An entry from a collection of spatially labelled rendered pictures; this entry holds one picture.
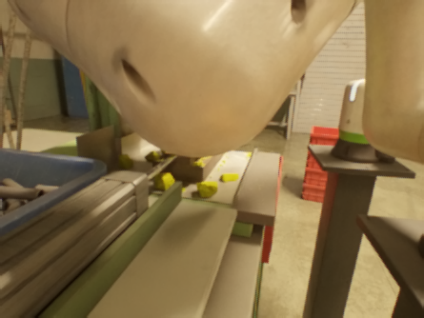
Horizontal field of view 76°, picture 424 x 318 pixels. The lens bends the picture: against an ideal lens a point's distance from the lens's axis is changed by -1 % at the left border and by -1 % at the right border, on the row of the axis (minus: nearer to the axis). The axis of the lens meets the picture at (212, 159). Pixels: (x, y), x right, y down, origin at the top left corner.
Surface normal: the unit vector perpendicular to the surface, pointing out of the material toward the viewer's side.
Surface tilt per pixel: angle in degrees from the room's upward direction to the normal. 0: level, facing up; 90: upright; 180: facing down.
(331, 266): 90
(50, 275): 90
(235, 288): 0
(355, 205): 90
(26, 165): 81
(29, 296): 90
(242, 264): 0
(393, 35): 105
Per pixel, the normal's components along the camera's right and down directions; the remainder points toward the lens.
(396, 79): -0.61, 0.42
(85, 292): 0.97, 0.11
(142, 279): 0.04, -0.95
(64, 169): -0.25, 0.14
